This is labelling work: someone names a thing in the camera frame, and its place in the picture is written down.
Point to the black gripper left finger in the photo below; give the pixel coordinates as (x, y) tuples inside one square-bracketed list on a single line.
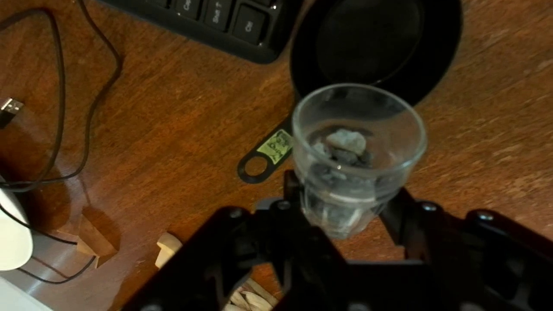
[(260, 260)]

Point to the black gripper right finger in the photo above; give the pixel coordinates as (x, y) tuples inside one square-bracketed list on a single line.
[(490, 260)]

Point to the small glass cup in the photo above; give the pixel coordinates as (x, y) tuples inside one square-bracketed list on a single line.
[(357, 196)]

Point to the pile of small pebbles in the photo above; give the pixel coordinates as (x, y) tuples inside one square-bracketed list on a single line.
[(347, 144)]

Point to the small black pot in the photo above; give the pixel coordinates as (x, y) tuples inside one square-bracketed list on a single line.
[(374, 41)]

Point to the pale wooden piece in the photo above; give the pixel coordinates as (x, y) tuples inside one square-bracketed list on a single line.
[(169, 250)]

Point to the black computer keyboard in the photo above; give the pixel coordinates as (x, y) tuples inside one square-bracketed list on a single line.
[(214, 18)]

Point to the white round plate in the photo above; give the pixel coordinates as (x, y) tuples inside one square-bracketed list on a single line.
[(15, 231)]

